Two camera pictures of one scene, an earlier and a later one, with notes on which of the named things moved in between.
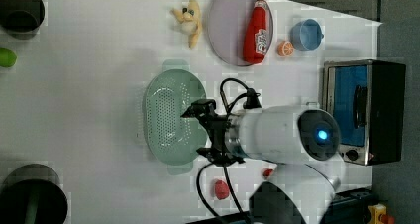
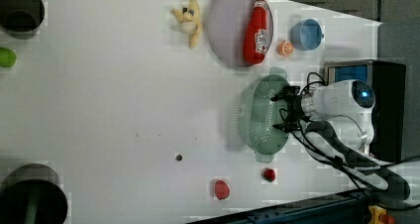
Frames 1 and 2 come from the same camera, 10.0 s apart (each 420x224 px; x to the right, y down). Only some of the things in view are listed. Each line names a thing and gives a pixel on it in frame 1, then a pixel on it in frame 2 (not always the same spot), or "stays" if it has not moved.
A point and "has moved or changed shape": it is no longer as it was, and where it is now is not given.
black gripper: [218, 126] to [295, 113]
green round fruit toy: [7, 57] stays
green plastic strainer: [170, 139] has moved or changed shape
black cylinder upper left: [22, 11] stays
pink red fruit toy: [222, 189] stays
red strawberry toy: [267, 171] stays
